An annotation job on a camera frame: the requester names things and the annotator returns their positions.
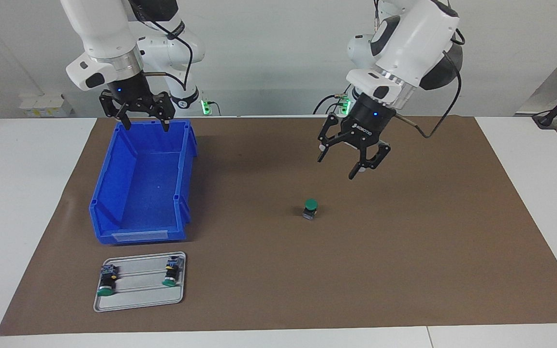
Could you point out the blue plastic storage bin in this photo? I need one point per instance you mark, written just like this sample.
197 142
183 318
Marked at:
143 193

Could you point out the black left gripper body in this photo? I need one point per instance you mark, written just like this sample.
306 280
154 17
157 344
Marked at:
368 123

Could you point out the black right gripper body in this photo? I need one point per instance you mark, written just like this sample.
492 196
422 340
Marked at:
131 92

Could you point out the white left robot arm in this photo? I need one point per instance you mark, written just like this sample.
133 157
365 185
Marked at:
418 43

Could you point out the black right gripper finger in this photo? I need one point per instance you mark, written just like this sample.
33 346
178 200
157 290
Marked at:
166 107
109 104

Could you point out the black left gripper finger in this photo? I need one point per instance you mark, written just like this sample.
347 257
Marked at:
384 154
322 147

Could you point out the brown table mat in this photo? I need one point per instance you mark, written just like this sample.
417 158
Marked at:
259 280

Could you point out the green push button switch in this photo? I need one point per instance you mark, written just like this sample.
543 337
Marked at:
311 204
107 282
172 273

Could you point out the silver metal tray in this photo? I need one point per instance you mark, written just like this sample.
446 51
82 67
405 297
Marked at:
140 295

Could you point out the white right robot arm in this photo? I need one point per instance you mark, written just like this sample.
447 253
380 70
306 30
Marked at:
99 29

